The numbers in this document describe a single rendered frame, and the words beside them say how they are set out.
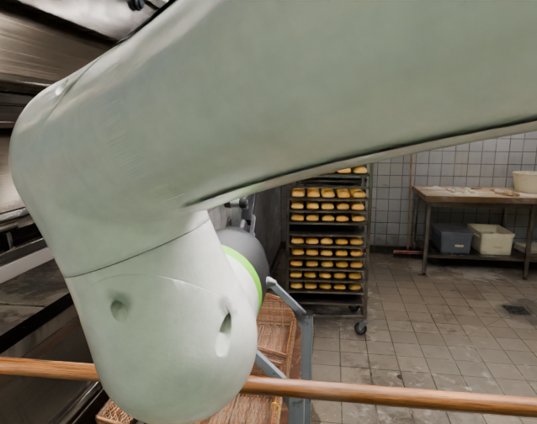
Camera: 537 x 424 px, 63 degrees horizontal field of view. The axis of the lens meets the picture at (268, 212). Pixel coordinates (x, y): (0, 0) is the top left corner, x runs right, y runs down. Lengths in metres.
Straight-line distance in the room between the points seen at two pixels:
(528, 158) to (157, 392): 5.95
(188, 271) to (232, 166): 0.11
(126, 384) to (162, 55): 0.19
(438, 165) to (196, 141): 5.67
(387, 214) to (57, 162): 5.62
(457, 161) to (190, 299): 5.65
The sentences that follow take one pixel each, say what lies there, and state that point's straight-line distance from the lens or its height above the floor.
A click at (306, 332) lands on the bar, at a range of 1.69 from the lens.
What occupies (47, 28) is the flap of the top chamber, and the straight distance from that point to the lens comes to 1.25.
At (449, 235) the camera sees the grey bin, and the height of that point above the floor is 0.43.
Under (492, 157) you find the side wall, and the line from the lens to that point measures 5.98.
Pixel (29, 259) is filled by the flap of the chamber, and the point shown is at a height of 1.41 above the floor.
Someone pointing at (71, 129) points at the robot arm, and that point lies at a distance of 0.23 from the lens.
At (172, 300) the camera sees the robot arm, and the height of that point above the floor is 1.54.
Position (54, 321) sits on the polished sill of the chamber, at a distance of 1.21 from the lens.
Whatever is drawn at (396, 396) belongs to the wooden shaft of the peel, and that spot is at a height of 1.20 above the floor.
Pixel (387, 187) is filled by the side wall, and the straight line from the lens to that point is 5.74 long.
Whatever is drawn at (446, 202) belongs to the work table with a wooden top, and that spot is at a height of 0.83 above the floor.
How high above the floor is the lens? 1.64
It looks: 11 degrees down
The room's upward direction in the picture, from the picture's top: straight up
